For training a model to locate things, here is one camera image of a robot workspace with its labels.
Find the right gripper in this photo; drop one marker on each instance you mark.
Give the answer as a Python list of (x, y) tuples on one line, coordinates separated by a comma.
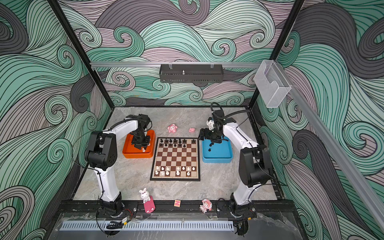
[(208, 136)]

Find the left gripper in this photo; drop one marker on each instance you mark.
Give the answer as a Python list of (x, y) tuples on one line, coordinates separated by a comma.
[(139, 145)]

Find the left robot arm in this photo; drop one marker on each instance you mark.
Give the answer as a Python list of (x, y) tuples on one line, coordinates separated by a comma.
[(102, 153)]

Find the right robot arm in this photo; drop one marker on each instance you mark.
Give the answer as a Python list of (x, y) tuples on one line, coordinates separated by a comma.
[(255, 165)]

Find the chess board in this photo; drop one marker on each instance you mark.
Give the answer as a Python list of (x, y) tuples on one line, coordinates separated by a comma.
[(176, 159)]

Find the orange plastic tray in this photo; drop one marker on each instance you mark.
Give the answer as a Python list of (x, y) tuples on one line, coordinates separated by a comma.
[(131, 152)]

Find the blue plastic tray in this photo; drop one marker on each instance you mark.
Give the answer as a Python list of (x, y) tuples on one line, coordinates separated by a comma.
[(214, 153)]

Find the pink kitty toy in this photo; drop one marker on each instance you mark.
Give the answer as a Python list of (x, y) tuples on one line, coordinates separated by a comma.
[(172, 128)]

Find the white rabbit figure pink base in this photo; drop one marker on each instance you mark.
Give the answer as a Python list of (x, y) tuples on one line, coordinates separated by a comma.
[(148, 201)]

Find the pink haired doll figure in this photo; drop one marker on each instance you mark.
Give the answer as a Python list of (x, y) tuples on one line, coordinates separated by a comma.
[(206, 206)]

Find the wooden letter block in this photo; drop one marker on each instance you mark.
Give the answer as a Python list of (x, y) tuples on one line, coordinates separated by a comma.
[(177, 203)]

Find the black wall shelf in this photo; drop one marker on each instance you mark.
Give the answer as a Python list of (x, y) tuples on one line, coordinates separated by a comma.
[(191, 73)]

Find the clear acrylic wall box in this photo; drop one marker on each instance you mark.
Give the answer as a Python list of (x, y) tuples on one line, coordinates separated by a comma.
[(272, 82)]

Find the white slotted cable duct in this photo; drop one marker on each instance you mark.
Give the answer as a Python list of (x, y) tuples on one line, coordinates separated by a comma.
[(150, 226)]

